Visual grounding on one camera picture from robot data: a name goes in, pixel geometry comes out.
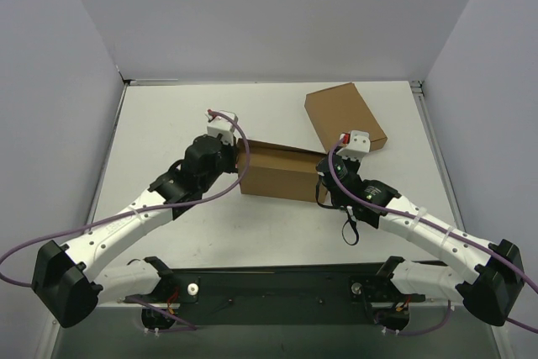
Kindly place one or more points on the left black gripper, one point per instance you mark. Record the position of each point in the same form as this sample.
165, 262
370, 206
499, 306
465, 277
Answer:
231, 157

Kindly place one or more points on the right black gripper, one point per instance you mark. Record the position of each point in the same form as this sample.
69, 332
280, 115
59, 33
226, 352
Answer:
350, 164

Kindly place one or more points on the cardboard box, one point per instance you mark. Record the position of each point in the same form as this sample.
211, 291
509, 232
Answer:
279, 171
340, 109

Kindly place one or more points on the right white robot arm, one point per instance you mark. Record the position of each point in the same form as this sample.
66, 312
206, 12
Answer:
485, 277

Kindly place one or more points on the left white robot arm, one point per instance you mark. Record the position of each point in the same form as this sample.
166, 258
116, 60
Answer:
70, 278

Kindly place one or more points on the folded closed cardboard box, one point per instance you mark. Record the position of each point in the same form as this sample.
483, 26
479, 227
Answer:
340, 109

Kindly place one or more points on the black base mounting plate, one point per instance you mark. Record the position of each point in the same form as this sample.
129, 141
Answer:
339, 294

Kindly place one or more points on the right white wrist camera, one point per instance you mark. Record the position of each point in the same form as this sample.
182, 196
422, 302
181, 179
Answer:
354, 145

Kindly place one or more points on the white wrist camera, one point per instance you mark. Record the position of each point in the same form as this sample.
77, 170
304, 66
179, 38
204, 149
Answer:
354, 145
221, 128

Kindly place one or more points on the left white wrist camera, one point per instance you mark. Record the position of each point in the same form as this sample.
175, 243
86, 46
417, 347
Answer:
221, 128

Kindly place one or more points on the aluminium frame rail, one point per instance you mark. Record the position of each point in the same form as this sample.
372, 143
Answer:
437, 165

